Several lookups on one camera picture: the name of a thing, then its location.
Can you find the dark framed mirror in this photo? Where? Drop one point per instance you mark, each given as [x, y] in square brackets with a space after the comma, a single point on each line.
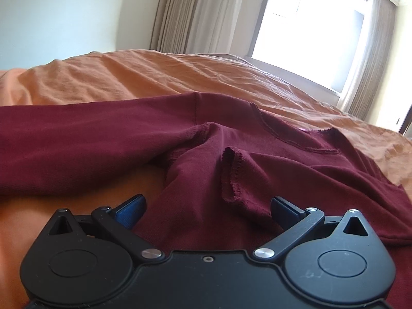
[408, 120]

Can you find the orange bed sheet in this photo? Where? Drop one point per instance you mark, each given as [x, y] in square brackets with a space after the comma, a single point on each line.
[161, 70]

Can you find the bright window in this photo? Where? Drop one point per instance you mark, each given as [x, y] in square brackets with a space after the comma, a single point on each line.
[305, 32]

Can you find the beige curtain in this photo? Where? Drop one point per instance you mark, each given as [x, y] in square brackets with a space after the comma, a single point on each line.
[370, 58]
[193, 13]

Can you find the maroon long-sleeve shirt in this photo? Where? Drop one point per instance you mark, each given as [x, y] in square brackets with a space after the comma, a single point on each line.
[96, 141]

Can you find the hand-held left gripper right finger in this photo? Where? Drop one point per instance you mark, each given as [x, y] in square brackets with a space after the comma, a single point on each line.
[283, 211]

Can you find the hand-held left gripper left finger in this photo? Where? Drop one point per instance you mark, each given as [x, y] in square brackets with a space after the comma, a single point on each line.
[130, 214]

